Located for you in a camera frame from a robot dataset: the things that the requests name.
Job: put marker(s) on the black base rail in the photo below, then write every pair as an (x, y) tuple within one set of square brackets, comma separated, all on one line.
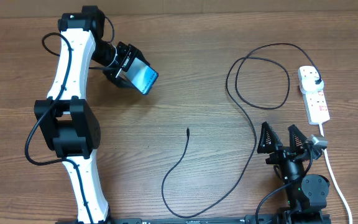
[(248, 219)]

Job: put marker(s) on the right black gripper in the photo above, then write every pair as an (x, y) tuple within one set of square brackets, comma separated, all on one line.
[(273, 144)]

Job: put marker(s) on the white power strip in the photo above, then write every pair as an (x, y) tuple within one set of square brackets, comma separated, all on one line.
[(315, 103)]

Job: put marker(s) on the Samsung Galaxy smartphone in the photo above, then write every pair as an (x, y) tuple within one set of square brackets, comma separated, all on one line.
[(141, 75)]

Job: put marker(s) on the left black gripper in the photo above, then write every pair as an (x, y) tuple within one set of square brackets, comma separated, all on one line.
[(128, 53)]

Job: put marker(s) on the white charger plug adapter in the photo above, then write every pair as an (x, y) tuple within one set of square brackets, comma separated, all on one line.
[(310, 85)]

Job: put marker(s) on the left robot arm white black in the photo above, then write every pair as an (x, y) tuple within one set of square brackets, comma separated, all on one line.
[(68, 125)]

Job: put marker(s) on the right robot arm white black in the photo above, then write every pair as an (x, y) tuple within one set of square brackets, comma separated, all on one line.
[(306, 193)]

